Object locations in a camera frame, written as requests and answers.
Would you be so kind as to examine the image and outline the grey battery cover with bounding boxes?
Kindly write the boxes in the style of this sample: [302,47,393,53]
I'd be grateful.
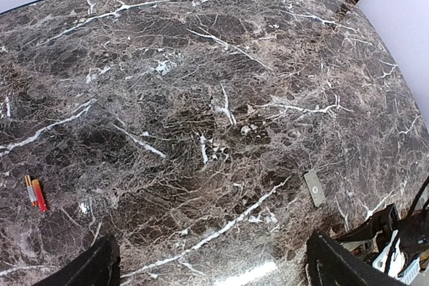
[304,169,326,207]

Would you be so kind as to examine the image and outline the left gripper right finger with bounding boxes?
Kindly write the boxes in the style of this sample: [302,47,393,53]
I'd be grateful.
[306,230,403,286]

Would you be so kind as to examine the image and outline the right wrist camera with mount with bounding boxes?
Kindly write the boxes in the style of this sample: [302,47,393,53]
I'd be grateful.
[371,230,428,285]

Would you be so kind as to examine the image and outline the gold grey AAA battery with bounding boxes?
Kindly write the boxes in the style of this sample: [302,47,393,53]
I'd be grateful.
[24,175,38,207]

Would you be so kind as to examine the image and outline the red AAA battery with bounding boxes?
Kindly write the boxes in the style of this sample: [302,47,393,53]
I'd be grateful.
[32,179,48,212]

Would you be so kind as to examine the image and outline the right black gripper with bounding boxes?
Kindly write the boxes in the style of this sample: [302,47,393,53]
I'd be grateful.
[337,204,428,256]

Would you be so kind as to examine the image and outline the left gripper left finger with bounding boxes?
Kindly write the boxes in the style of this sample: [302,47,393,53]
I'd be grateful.
[34,234,121,286]

